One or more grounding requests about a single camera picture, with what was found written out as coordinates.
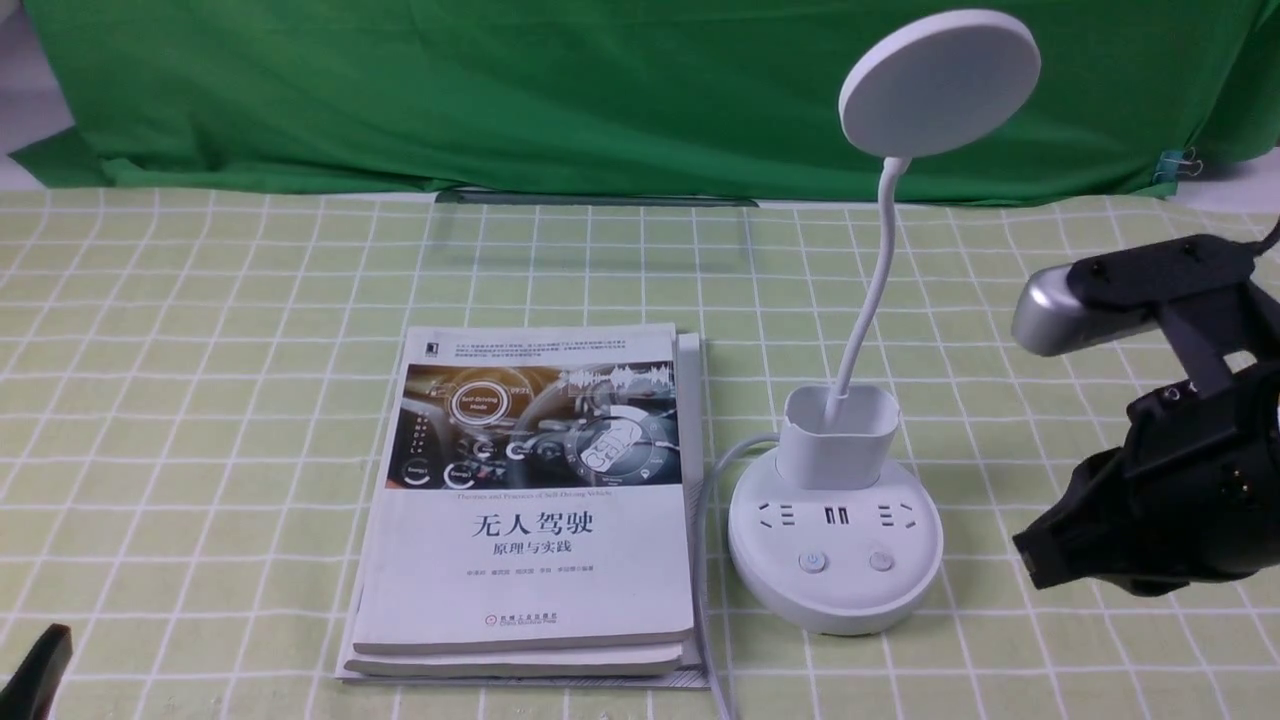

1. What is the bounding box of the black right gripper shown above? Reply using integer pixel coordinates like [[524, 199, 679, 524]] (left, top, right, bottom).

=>
[[1012, 363, 1277, 596]]

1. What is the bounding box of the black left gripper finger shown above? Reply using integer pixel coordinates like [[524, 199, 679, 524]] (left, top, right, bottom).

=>
[[1, 624, 74, 719]]

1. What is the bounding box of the white desk lamp with socket base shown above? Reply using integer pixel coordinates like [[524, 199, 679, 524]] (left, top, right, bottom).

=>
[[727, 8, 1041, 635]]

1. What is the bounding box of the green checkered tablecloth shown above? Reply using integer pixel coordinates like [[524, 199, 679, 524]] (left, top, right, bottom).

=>
[[1, 191, 1279, 719]]

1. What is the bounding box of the bottom white book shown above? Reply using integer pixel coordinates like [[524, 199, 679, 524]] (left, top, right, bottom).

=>
[[334, 332, 712, 691]]

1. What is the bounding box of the binder clip on backdrop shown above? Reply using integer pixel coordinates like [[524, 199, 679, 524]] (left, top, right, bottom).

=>
[[1151, 147, 1204, 184]]

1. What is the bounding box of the middle book in stack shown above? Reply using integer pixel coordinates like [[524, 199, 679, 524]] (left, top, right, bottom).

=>
[[334, 592, 699, 682]]

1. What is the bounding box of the self-driving textbook top book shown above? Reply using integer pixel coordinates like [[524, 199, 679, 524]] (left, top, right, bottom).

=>
[[351, 323, 695, 657]]

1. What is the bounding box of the green backdrop cloth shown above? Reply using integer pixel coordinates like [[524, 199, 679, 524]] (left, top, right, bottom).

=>
[[14, 1, 1277, 205]]

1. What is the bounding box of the clear acrylic stand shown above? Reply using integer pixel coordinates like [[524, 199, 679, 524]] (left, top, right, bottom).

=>
[[425, 188, 759, 274]]

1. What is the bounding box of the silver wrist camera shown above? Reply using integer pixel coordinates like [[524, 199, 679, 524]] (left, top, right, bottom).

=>
[[1011, 259, 1175, 357]]

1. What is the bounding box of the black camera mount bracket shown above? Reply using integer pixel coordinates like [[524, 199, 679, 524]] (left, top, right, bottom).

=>
[[1066, 231, 1279, 396]]

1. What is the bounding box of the white lamp power cable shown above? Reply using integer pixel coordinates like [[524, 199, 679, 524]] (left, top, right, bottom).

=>
[[689, 433, 780, 720]]

